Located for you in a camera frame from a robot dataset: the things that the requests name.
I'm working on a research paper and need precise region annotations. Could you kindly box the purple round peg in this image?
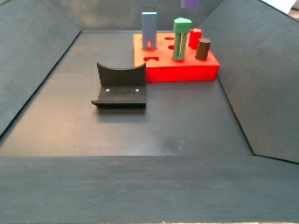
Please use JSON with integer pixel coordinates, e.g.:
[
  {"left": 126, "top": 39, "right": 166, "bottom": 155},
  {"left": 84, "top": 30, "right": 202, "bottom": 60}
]
[{"left": 181, "top": 0, "right": 198, "bottom": 9}]

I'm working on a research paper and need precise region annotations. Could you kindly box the red peg board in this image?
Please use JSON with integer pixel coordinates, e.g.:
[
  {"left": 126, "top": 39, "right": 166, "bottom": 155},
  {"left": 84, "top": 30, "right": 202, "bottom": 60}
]
[{"left": 133, "top": 33, "right": 220, "bottom": 83}]

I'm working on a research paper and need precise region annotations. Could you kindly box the brown round peg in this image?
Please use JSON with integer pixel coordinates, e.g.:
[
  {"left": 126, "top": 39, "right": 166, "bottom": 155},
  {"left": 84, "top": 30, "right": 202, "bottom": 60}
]
[{"left": 194, "top": 38, "right": 211, "bottom": 60}]

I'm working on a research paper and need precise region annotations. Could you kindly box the black curved holder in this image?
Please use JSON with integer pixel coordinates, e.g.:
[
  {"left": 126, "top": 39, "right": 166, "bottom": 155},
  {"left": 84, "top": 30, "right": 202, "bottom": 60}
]
[{"left": 90, "top": 64, "right": 145, "bottom": 108}]

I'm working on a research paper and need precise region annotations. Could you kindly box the red star peg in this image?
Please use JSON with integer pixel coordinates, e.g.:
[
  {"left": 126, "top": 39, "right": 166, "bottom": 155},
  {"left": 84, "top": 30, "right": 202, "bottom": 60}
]
[{"left": 188, "top": 28, "right": 202, "bottom": 49}]

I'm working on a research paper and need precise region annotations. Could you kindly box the green pentagon peg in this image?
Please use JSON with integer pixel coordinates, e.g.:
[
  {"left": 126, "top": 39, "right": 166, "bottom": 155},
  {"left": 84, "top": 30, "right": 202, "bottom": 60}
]
[{"left": 172, "top": 17, "right": 192, "bottom": 60}]

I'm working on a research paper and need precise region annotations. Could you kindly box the blue-grey H-shaped peg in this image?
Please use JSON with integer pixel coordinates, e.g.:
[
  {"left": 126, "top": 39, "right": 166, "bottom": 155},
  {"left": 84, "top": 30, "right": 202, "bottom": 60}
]
[{"left": 141, "top": 12, "right": 157, "bottom": 50}]

